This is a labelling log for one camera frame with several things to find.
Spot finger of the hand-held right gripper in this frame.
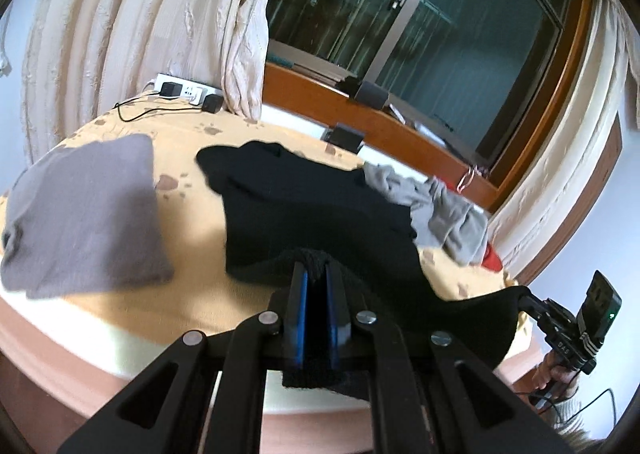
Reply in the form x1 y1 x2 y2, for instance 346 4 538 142
516 290 551 323

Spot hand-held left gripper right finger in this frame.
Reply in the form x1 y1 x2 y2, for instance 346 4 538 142
325 261 573 454

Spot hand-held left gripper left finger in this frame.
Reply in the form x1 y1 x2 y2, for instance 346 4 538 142
57 261 308 454

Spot black sweater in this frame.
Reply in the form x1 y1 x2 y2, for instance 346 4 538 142
194 139 522 391

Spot grey fleece sweatshirt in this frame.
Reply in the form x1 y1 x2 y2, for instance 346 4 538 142
0 134 177 301

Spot person's right forearm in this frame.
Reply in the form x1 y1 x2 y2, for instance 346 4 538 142
542 384 622 454

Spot person's right hand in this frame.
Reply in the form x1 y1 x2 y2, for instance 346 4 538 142
530 350 582 401

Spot red garment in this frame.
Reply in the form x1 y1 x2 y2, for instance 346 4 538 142
446 180 504 272

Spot paw print blanket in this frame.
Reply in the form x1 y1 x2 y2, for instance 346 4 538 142
0 115 532 351

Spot light grey ribbed sweater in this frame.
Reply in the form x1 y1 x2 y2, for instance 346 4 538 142
361 163 490 266

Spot white mattress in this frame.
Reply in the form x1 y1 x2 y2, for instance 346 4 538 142
0 290 372 418

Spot cream curtain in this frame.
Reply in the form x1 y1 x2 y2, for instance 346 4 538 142
20 0 274 171
486 0 640 286

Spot black box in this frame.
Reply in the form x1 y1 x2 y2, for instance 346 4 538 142
322 122 367 154

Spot wooden window sill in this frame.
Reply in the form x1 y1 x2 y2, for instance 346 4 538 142
261 0 623 215

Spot dark grey box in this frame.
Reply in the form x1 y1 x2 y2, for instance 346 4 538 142
354 80 391 111

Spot pink bed base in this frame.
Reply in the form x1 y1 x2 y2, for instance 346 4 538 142
0 318 377 454

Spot white power strip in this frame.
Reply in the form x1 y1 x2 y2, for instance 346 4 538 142
153 72 224 106

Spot glass window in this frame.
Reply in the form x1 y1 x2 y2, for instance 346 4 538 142
264 0 594 171

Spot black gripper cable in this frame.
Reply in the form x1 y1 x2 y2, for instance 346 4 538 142
526 385 619 436

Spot pink string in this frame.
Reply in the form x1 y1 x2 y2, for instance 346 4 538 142
456 164 489 193

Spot black charger cable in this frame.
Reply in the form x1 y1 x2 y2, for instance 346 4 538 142
113 93 167 125

